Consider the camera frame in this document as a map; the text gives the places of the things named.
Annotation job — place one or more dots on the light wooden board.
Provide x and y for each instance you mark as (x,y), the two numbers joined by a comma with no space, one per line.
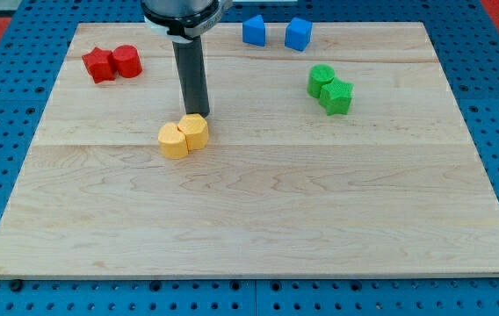
(393,189)

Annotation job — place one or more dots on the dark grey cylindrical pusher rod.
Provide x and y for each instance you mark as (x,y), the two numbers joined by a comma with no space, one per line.
(192,76)

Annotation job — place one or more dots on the blue triangle block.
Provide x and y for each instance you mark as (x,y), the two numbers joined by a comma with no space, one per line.
(254,31)

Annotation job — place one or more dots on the green star block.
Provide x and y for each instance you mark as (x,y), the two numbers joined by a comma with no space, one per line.
(336,97)

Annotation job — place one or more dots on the yellow hexagon block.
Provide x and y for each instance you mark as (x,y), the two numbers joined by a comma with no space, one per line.
(195,129)

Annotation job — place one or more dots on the blue cube block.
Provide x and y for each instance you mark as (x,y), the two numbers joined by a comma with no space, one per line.
(298,34)

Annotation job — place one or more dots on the red star block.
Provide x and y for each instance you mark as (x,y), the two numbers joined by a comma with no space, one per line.
(100,65)

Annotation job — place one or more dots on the green cylinder block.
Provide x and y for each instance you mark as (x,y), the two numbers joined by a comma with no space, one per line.
(318,76)

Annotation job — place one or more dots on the red cylinder block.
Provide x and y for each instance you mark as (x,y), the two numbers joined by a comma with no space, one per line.
(127,61)

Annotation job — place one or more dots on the yellow heart block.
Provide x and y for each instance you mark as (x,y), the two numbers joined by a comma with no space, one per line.
(172,141)

